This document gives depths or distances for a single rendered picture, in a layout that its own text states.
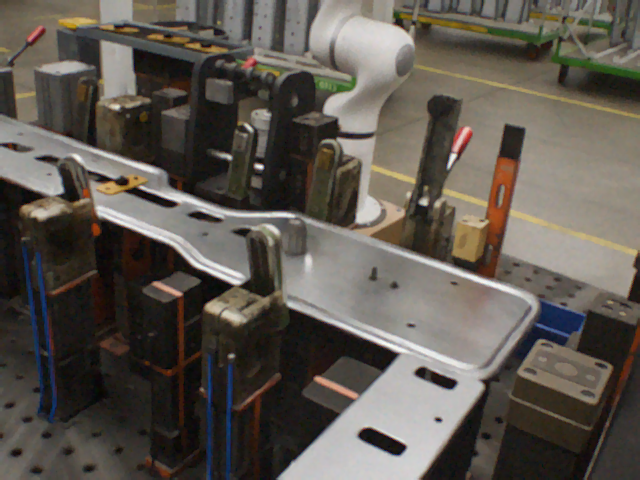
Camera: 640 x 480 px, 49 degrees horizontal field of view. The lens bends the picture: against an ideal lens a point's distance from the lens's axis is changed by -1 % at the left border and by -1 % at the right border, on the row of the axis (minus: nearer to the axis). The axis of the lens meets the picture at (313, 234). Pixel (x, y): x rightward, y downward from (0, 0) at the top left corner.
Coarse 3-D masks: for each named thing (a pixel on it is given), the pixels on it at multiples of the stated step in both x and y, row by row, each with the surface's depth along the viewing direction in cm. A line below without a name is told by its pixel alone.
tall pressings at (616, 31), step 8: (616, 0) 680; (624, 0) 695; (632, 0) 719; (616, 8) 683; (624, 8) 704; (632, 8) 724; (616, 16) 686; (624, 16) 713; (616, 24) 690; (632, 24) 747; (616, 32) 699; (624, 32) 732; (632, 32) 759; (616, 40) 708; (624, 40) 737; (632, 40) 684; (632, 48) 688
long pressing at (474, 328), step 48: (0, 144) 128; (48, 144) 128; (48, 192) 110; (96, 192) 110; (192, 240) 98; (240, 240) 99; (336, 240) 101; (288, 288) 88; (336, 288) 89; (384, 288) 90; (432, 288) 91; (480, 288) 92; (384, 336) 81; (432, 336) 81; (480, 336) 81
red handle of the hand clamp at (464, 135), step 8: (464, 128) 105; (456, 136) 105; (464, 136) 104; (472, 136) 106; (456, 144) 104; (464, 144) 104; (456, 152) 103; (456, 160) 104; (448, 168) 102; (424, 192) 100; (432, 192) 100; (424, 200) 100; (424, 208) 100
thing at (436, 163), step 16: (448, 96) 95; (432, 112) 93; (448, 112) 96; (432, 128) 97; (448, 128) 95; (432, 144) 98; (448, 144) 96; (432, 160) 98; (448, 160) 98; (416, 176) 99; (432, 176) 99; (416, 192) 99; (416, 208) 101; (432, 208) 99
